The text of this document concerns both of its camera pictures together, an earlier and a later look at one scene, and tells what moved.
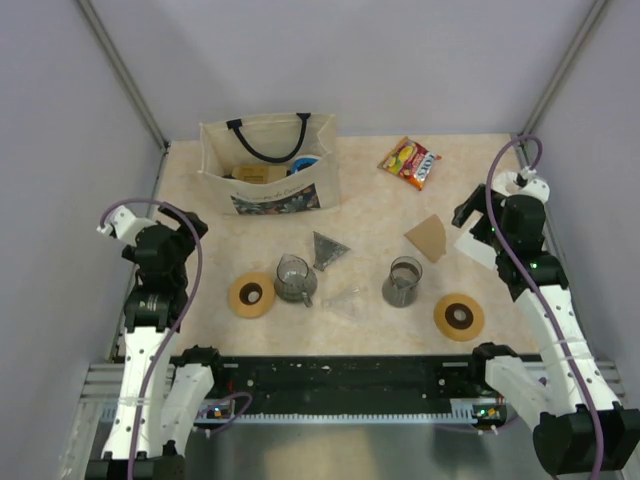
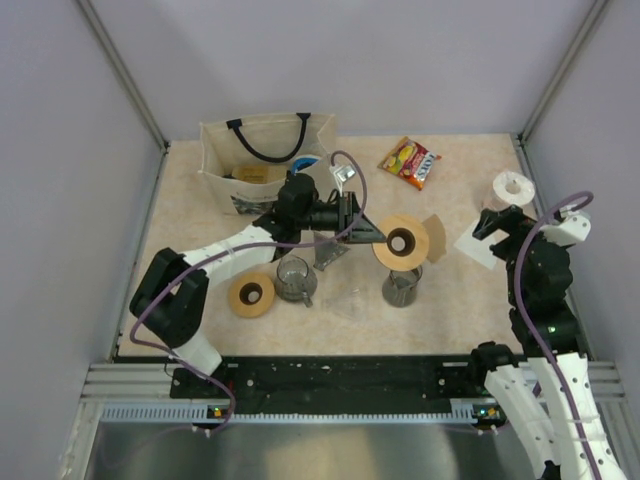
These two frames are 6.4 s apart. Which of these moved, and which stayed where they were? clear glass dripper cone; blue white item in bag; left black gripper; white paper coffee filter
Moved: left black gripper
Stayed: white paper coffee filter; blue white item in bag; clear glass dripper cone
